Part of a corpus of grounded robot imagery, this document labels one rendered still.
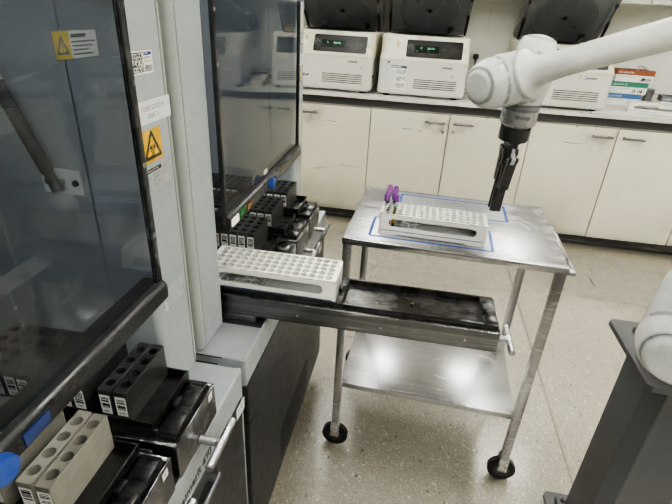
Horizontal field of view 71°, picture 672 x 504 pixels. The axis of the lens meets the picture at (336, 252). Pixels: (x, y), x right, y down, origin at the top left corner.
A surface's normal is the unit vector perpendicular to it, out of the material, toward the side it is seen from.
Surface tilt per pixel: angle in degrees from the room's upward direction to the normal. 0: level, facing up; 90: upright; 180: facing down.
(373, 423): 0
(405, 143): 90
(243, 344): 0
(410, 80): 90
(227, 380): 0
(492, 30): 90
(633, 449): 90
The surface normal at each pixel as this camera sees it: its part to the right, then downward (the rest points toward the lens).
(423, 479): 0.05, -0.89
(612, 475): -0.82, 0.22
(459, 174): -0.17, 0.44
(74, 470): 0.99, 0.12
